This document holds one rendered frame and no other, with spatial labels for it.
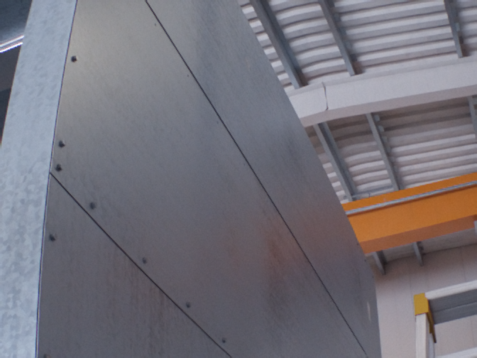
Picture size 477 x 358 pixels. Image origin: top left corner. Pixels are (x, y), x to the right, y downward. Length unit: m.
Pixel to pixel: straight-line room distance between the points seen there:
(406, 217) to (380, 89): 1.61
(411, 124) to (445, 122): 0.49
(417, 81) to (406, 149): 1.99
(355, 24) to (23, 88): 8.50
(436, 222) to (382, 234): 0.70
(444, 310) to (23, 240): 1.23
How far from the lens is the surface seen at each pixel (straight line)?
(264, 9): 9.30
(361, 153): 11.71
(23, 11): 2.28
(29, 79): 1.23
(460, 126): 11.37
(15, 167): 1.13
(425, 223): 10.15
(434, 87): 9.76
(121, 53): 1.42
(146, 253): 1.32
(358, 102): 9.84
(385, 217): 10.31
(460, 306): 2.02
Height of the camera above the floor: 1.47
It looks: 34 degrees up
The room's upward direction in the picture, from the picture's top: 2 degrees counter-clockwise
